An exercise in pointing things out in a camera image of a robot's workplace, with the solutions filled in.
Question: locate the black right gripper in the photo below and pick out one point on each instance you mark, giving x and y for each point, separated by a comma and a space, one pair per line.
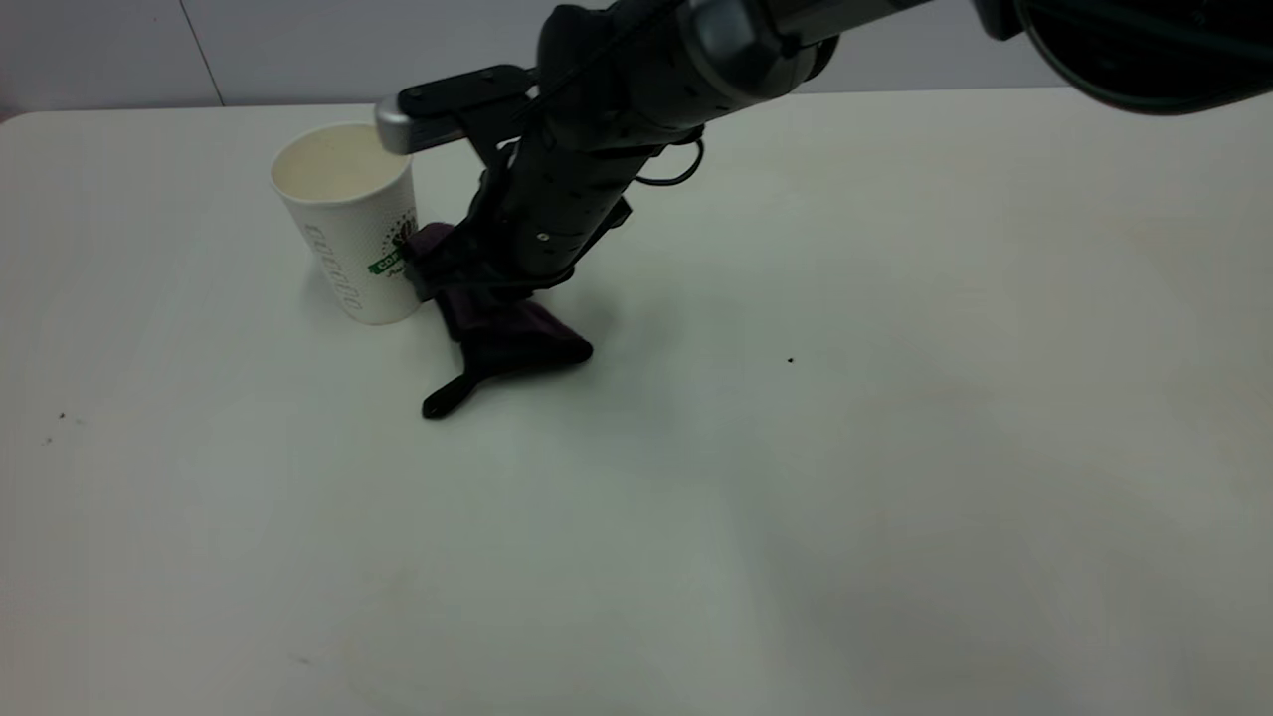
562, 209

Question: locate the dark purple cleaning cloth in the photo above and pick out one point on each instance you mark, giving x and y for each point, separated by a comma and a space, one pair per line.
517, 338

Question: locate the white paper coffee cup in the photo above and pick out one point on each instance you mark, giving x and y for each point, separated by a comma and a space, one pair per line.
333, 229

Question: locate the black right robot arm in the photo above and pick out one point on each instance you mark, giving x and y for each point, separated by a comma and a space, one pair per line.
756, 40

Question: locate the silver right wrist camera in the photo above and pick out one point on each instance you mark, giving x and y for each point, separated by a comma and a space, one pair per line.
448, 104

